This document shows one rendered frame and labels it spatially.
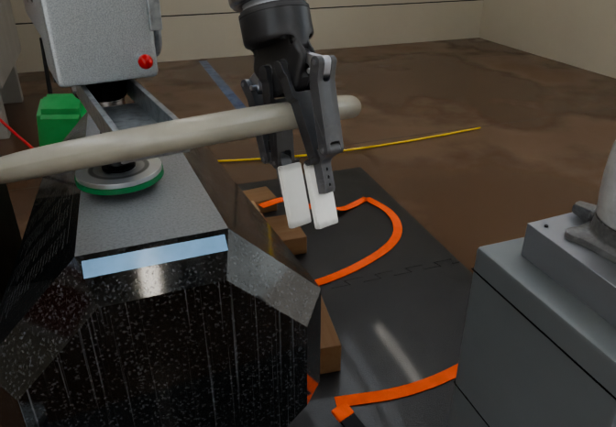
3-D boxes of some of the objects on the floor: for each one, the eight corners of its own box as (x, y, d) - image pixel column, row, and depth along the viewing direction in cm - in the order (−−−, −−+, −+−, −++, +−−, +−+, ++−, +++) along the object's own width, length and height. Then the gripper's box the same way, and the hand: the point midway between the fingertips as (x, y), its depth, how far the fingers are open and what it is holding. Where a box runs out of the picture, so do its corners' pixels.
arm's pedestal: (551, 427, 172) (616, 202, 135) (701, 590, 130) (853, 329, 93) (412, 476, 156) (443, 238, 120) (530, 679, 115) (632, 408, 78)
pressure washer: (61, 182, 332) (28, 37, 293) (119, 180, 334) (94, 36, 295) (39, 209, 301) (-1, 50, 261) (104, 207, 303) (73, 49, 263)
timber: (340, 371, 191) (341, 344, 185) (307, 377, 188) (307, 350, 183) (320, 317, 217) (320, 292, 211) (291, 321, 215) (290, 297, 209)
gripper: (355, -19, 53) (393, 217, 56) (254, 26, 65) (291, 216, 68) (297, -22, 48) (344, 236, 51) (201, 27, 61) (242, 232, 64)
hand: (308, 195), depth 59 cm, fingers closed on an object, 4 cm apart
